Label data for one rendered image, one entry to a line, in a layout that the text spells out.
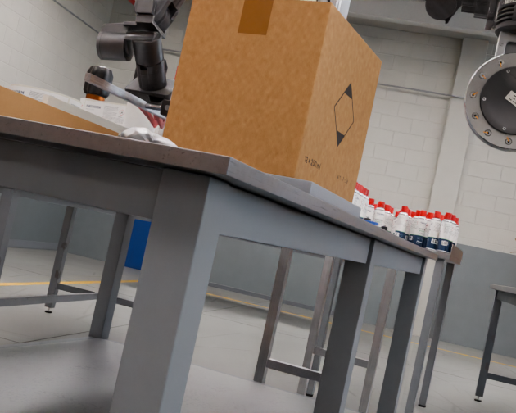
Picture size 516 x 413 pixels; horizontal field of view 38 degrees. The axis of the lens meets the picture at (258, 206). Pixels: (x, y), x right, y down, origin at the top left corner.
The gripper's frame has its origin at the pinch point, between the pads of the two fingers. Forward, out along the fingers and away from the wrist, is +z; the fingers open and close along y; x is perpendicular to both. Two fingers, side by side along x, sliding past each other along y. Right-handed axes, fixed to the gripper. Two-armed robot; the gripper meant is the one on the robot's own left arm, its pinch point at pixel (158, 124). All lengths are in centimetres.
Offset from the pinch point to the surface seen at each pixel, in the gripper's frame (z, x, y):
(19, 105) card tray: -34, 53, -14
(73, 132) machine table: -37, 61, -28
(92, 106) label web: 32, -52, 57
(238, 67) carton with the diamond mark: -27.3, 22.1, -30.3
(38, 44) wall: 276, -544, 503
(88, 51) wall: 334, -655, 518
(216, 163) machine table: -36, 61, -46
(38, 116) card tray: -30, 50, -14
